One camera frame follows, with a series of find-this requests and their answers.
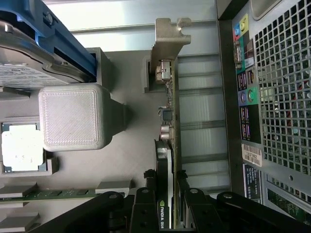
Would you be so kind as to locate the blue disk carrier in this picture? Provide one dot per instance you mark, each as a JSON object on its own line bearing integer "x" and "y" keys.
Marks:
{"x": 60, "y": 36}

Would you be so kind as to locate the silver CPU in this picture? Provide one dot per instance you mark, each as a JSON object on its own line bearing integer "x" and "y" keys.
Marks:
{"x": 22, "y": 148}

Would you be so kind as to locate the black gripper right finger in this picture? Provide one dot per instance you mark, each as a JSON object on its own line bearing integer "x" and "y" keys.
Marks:
{"x": 201, "y": 213}

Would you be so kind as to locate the silver hard disk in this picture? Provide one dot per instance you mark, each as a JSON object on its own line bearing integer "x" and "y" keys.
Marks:
{"x": 24, "y": 70}

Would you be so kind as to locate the green RAM stick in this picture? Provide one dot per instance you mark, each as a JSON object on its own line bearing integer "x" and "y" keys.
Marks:
{"x": 60, "y": 193}

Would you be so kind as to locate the black open PC case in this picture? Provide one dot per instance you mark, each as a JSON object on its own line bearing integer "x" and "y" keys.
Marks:
{"x": 279, "y": 97}

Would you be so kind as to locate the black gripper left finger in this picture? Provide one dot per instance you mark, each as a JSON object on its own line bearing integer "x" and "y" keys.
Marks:
{"x": 143, "y": 211}

